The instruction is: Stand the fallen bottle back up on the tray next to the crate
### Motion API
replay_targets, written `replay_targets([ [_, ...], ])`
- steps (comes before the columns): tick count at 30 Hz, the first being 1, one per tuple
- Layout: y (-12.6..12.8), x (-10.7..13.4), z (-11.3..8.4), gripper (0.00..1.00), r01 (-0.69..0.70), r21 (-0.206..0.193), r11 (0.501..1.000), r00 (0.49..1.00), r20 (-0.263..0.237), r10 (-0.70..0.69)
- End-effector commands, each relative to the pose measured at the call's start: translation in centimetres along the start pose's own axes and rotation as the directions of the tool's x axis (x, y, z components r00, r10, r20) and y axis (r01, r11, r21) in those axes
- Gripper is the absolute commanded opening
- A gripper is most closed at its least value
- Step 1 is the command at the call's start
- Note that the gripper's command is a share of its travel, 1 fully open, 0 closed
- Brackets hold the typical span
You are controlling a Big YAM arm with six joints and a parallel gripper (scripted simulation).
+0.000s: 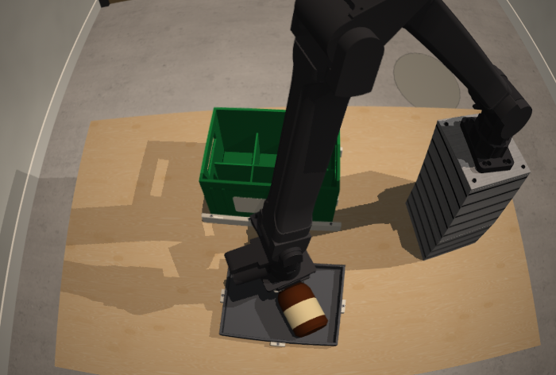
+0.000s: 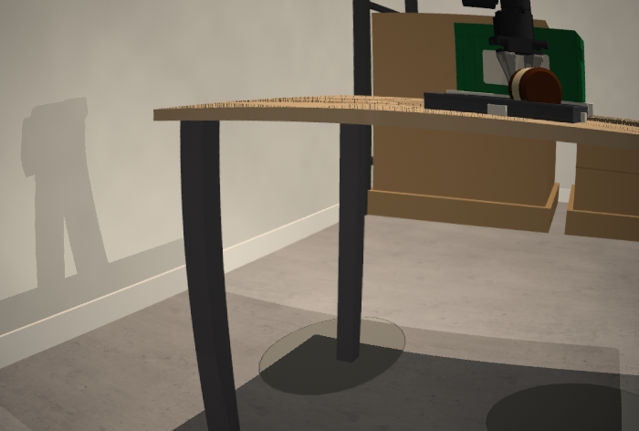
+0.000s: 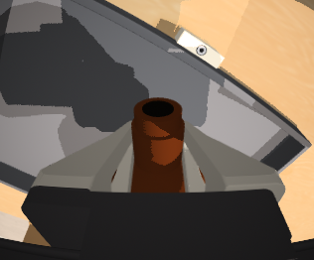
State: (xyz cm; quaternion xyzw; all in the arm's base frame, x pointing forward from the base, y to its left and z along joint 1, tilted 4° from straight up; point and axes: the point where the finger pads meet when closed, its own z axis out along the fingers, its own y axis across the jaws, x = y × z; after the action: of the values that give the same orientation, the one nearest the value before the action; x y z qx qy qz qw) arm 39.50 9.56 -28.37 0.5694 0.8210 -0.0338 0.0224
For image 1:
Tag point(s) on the green crate with dividers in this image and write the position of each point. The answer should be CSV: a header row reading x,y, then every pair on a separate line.
x,y
227,186

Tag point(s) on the brown round-bodied bottle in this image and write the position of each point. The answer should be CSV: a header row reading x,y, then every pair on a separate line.
x,y
301,309

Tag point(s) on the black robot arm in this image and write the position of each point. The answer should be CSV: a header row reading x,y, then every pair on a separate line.
x,y
352,35

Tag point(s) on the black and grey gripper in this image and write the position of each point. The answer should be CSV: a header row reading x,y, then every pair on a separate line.
x,y
277,281

